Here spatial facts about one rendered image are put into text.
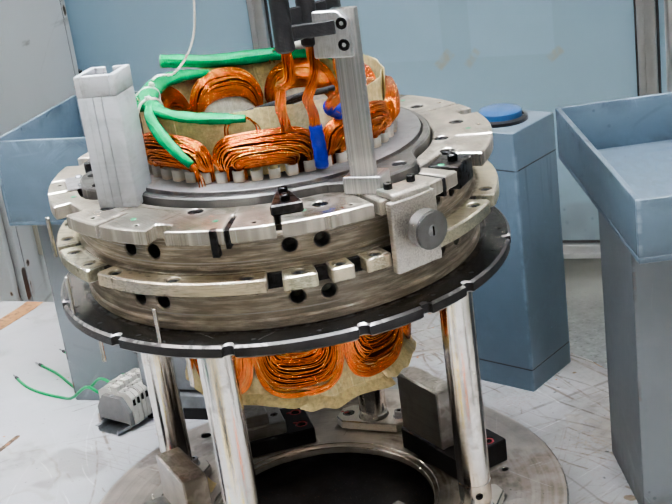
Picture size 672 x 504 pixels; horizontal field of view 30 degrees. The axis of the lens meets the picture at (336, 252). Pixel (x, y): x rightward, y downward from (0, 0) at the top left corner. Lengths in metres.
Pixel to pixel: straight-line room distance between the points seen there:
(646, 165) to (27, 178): 0.57
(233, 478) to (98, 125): 0.25
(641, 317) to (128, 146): 0.39
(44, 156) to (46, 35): 2.22
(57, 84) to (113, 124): 2.61
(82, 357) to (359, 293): 0.54
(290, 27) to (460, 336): 0.27
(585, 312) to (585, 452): 2.16
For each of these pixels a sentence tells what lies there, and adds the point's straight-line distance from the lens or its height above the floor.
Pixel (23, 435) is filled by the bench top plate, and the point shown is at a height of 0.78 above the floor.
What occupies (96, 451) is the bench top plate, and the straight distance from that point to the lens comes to 1.22.
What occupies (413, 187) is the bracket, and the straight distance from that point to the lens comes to 0.78.
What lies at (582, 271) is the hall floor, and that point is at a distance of 3.50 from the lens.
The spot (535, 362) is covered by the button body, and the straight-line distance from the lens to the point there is 1.19.
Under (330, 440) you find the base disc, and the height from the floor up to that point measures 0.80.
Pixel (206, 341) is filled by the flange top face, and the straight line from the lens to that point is 0.80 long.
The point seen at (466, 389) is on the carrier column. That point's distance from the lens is 0.92.
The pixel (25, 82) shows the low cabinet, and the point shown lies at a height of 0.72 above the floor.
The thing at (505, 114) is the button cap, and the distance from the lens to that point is 1.13.
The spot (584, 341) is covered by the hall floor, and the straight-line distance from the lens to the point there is 3.09.
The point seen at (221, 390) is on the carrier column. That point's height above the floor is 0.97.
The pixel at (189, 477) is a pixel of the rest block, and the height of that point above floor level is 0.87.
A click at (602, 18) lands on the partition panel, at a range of 3.14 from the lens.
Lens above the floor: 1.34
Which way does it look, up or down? 21 degrees down
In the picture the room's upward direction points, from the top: 8 degrees counter-clockwise
